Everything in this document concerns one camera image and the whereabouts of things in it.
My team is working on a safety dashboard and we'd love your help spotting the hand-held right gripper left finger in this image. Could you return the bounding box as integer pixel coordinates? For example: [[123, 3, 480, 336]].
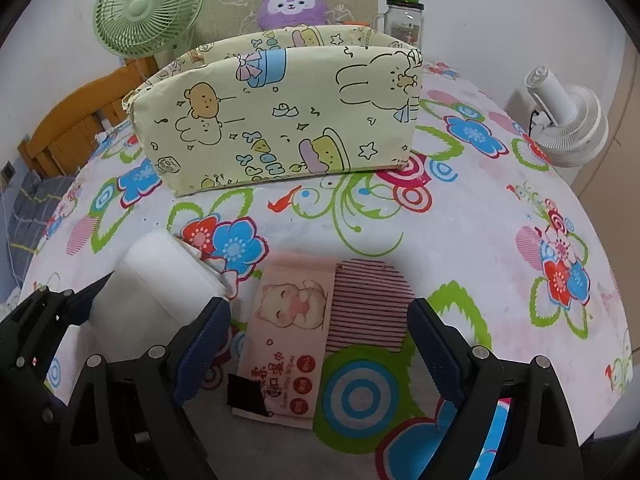
[[57, 296, 232, 480]]

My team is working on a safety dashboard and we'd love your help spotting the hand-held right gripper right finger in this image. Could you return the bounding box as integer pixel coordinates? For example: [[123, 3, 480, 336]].
[[406, 297, 586, 480]]

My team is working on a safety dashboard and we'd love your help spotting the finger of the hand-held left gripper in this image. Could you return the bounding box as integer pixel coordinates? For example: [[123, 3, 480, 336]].
[[34, 270, 118, 326]]

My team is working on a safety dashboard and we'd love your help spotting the white towel pack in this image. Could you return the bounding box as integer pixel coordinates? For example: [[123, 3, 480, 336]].
[[89, 227, 237, 367]]

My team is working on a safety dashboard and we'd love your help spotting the pink wet wipes packet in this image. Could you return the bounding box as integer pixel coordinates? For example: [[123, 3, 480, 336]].
[[230, 255, 337, 432]]

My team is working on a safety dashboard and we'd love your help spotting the pink striped cloth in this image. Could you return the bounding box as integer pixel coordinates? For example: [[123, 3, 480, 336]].
[[324, 258, 414, 357]]

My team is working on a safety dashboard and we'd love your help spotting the yellow printed fabric storage box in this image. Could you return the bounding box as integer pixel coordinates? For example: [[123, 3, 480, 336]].
[[122, 25, 425, 197]]

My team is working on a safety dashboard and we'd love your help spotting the grey plaid cloth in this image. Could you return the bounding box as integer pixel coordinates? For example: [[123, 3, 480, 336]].
[[6, 172, 77, 272]]

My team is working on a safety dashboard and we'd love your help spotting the floral tablecloth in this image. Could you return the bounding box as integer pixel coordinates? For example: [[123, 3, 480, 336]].
[[20, 57, 633, 480]]

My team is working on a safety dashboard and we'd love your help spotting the wooden chair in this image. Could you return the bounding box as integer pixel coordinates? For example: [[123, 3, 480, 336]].
[[17, 56, 162, 179]]

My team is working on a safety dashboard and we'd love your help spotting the white fan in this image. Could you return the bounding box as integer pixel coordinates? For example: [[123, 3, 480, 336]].
[[523, 65, 610, 167]]

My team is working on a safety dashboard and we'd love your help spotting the green desk fan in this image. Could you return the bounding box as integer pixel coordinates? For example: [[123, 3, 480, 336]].
[[93, 0, 207, 59]]

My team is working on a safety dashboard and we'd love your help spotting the glass jar with green lid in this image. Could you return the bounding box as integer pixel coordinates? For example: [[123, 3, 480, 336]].
[[372, 0, 427, 54]]

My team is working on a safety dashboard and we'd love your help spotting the purple plush toy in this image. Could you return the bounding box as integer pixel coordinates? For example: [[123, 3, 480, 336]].
[[256, 0, 332, 32]]

